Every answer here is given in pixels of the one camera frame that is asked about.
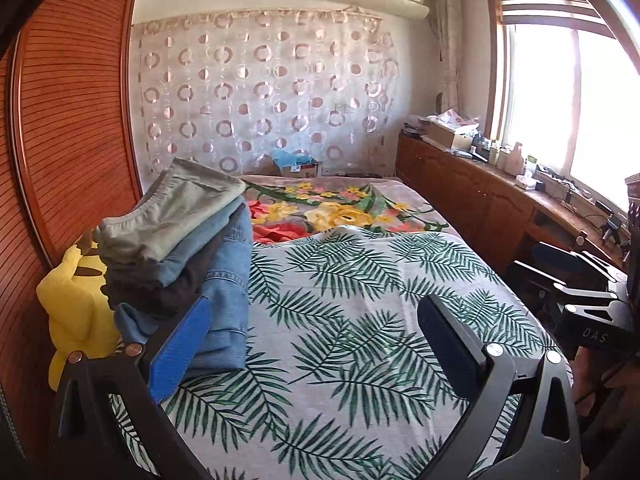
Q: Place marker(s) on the palm leaf print blanket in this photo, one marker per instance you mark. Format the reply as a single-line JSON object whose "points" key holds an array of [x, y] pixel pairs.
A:
{"points": [[339, 381]]}

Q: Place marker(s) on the cardboard box on cabinet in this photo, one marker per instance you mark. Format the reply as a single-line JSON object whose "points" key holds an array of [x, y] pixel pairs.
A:
{"points": [[446, 137]]}

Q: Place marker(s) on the wooden louvered wardrobe door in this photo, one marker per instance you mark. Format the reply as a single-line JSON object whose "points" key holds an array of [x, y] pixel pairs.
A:
{"points": [[67, 161]]}

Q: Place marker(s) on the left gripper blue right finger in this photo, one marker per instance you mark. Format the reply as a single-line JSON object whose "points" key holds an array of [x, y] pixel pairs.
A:
{"points": [[457, 349]]}

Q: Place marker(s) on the teal-grey folded garment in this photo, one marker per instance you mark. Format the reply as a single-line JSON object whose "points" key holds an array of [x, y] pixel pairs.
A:
{"points": [[165, 272]]}

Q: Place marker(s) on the floral pink bedspread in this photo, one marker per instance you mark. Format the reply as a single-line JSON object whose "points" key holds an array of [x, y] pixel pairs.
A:
{"points": [[285, 209]]}

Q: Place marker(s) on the box with blue item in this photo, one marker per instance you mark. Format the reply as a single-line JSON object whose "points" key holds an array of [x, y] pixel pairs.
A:
{"points": [[295, 165]]}

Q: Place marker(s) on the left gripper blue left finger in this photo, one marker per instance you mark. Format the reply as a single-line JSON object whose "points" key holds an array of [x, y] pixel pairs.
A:
{"points": [[171, 349]]}

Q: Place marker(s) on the blue denim jeans bottom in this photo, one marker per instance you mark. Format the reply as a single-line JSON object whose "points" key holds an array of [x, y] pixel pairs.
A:
{"points": [[225, 286]]}

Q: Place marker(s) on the grey-green pants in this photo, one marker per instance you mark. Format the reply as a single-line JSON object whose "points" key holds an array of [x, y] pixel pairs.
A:
{"points": [[179, 200]]}

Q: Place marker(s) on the dark folded garment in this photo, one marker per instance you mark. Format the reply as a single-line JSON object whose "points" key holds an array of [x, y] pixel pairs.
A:
{"points": [[166, 301]]}

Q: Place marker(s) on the white power strip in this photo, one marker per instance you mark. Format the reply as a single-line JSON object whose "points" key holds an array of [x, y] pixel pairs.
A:
{"points": [[559, 189]]}

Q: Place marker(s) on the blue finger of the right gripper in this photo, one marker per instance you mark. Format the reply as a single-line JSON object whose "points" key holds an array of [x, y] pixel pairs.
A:
{"points": [[533, 287], [555, 261]]}

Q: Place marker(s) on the circle pattern sheer curtain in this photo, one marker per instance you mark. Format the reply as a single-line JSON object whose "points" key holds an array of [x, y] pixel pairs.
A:
{"points": [[227, 89]]}

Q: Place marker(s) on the yellow plush toy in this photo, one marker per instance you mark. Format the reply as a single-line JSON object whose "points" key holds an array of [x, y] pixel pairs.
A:
{"points": [[80, 318]]}

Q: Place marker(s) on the window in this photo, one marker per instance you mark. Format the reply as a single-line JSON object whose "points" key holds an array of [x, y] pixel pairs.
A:
{"points": [[564, 89]]}

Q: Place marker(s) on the long wooden cabinet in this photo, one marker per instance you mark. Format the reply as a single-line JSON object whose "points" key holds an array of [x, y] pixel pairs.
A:
{"points": [[497, 219]]}

